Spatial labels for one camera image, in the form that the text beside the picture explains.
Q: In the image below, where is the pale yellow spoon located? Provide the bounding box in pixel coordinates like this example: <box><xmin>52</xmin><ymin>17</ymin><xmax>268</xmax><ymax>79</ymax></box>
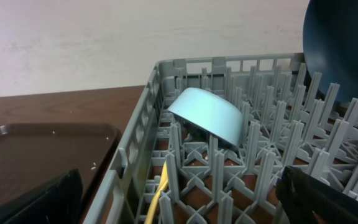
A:
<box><xmin>144</xmin><ymin>162</ymin><xmax>169</xmax><ymax>224</ymax></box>

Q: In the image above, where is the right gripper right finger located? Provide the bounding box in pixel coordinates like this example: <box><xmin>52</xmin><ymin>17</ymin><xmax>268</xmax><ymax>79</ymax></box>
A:
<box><xmin>275</xmin><ymin>166</ymin><xmax>358</xmax><ymax>224</ymax></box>

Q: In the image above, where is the light blue rice bowl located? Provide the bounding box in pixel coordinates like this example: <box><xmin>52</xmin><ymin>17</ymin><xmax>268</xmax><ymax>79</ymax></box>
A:
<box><xmin>168</xmin><ymin>88</ymin><xmax>243</xmax><ymax>146</ymax></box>

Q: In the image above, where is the dark brown serving tray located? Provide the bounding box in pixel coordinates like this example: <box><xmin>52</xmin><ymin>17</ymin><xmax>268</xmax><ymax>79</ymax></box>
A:
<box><xmin>0</xmin><ymin>123</ymin><xmax>121</xmax><ymax>213</ymax></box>

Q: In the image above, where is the grey dishwasher rack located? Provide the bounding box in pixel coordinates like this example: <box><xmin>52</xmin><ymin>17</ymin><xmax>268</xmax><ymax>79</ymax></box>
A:
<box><xmin>85</xmin><ymin>54</ymin><xmax>358</xmax><ymax>223</ymax></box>

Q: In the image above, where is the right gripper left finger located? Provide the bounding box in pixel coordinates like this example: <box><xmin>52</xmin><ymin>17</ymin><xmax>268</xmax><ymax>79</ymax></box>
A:
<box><xmin>0</xmin><ymin>169</ymin><xmax>83</xmax><ymax>223</ymax></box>

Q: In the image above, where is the dark blue plate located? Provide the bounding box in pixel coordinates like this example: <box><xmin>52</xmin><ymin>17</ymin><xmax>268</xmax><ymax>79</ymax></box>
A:
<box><xmin>303</xmin><ymin>0</ymin><xmax>358</xmax><ymax>102</ymax></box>

